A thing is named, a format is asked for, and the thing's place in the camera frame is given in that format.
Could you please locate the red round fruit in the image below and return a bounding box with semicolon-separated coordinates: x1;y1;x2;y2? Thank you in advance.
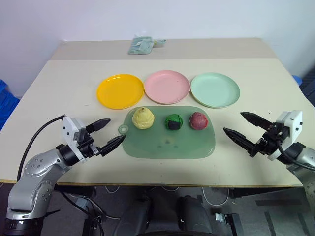
189;112;209;130

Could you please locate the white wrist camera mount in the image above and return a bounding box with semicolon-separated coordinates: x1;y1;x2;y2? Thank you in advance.
61;115;90;163
268;110;304;161

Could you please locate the metal floor bracket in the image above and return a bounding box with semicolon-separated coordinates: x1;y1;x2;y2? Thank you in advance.
215;212;241;236

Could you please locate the translucent green cutting mat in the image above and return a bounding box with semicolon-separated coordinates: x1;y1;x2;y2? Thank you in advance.
118;105;217;160

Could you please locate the yellow pear toy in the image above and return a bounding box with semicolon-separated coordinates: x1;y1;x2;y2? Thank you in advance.
132;106;156;130

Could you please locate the dark ribbed object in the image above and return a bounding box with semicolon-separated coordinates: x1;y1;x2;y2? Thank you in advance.
301;69;315;107

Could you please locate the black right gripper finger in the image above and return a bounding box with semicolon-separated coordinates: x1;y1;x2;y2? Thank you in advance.
240;112;274;131
222;127;262;156

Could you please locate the dark rounded shape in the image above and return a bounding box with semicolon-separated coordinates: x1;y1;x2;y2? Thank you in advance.
176;195;219;236

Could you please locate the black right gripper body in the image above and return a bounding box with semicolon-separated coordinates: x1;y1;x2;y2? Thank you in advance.
256;122;290;156

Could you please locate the white floor cable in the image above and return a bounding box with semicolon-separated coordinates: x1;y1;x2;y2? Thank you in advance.
201;187;231;205

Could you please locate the mint green plastic plate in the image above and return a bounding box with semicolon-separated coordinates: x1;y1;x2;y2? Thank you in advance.
189;72;241;109

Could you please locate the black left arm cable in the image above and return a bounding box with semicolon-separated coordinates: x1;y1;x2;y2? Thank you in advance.
16;115;66;183

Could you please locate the blue plastic crate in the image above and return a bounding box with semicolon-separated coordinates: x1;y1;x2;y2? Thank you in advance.
0;79;21;131

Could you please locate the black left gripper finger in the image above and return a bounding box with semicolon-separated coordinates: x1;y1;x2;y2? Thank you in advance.
85;118;112;134
98;135;127;157

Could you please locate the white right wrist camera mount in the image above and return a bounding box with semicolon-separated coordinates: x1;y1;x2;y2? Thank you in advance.
268;110;304;161

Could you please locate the yellow plastic plate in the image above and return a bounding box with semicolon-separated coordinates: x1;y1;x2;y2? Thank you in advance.
96;73;145;110

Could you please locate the pink plastic plate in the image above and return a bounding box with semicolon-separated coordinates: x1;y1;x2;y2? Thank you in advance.
144;70;191;105

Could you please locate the green round fruit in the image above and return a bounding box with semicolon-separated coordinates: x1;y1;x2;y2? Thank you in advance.
164;114;184;131

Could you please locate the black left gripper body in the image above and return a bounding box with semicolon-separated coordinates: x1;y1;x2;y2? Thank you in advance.
77;129;102;158

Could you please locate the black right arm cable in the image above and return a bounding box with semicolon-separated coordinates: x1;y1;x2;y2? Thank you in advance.
276;140;315;171

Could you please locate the black table frame bar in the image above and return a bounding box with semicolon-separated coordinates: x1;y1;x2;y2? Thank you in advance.
230;187;304;199
53;184;97;198

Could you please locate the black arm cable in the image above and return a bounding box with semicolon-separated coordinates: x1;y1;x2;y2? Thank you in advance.
16;115;66;183
276;140;315;171

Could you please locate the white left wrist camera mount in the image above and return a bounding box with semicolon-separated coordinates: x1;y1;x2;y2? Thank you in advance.
61;115;90;163

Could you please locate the black floor cable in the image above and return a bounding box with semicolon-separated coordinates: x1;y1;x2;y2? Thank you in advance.
60;191;107;236

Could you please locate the teal plastic packet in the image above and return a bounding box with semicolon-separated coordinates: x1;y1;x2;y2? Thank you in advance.
126;34;155;56

